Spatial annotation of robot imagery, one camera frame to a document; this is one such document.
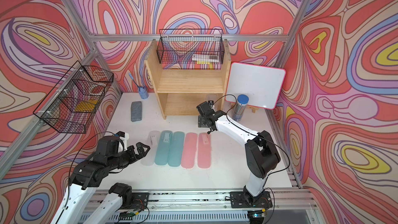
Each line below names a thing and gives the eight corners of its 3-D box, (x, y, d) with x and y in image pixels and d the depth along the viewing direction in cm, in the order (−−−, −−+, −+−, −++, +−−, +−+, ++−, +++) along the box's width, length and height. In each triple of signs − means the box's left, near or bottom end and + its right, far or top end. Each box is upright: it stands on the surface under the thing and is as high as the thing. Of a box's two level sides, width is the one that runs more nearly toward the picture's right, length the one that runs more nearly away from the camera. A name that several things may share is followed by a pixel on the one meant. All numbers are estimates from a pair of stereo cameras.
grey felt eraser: (131, 122, 105) (130, 119, 102) (132, 104, 115) (131, 102, 113) (141, 120, 106) (140, 117, 103) (141, 103, 116) (140, 100, 114)
